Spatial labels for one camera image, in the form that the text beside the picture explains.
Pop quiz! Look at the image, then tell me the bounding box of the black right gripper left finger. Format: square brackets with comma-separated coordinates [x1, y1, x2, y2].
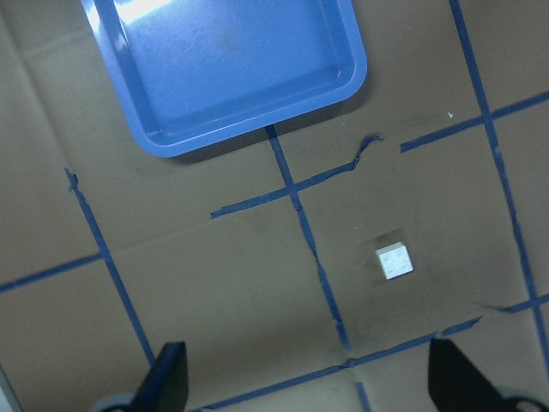
[130, 342, 189, 412]

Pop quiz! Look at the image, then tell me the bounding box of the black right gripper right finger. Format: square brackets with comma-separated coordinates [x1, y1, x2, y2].
[428, 338, 516, 411]

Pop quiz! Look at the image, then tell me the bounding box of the blue plastic tray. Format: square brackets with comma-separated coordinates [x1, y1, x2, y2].
[81, 1, 368, 158]

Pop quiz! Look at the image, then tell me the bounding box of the white block right side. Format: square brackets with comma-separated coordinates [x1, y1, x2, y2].
[376, 241, 414, 280]

